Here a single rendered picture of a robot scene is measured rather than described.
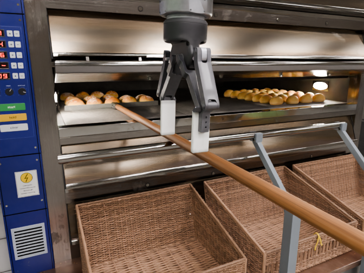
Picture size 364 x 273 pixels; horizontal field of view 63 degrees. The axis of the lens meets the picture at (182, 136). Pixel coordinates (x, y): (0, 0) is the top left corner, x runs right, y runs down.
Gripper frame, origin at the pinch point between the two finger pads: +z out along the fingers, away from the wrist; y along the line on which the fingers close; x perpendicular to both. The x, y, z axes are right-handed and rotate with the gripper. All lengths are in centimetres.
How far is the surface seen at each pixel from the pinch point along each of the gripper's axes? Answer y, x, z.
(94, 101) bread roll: -128, 6, 8
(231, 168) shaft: -4.9, 15.1, 9.6
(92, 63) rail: -64, -5, -13
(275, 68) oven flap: -63, 79, -13
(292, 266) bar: -17, 54, 55
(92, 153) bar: -41.2, -9.9, 13.6
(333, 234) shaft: 22.4, 14.5, 10.9
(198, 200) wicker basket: -65, 42, 49
